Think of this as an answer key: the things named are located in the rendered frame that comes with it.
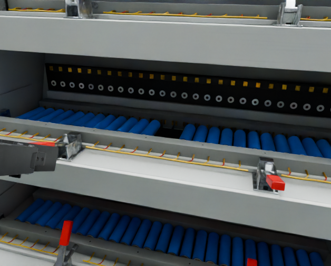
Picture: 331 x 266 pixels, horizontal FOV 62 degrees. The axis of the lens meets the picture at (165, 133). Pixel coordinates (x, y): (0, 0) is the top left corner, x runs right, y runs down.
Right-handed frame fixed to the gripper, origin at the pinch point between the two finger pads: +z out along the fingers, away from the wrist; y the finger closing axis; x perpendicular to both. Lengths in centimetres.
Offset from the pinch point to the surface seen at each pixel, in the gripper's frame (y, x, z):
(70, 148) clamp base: 1.0, 1.5, 6.9
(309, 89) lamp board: 33.6, 16.3, 18.8
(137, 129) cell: 7.7, 6.0, 14.0
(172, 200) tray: 15.8, -3.1, 7.6
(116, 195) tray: 8.2, -3.7, 8.0
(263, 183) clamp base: 26.5, 0.8, 8.1
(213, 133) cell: 19.5, 7.1, 15.6
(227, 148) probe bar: 21.9, 4.6, 10.5
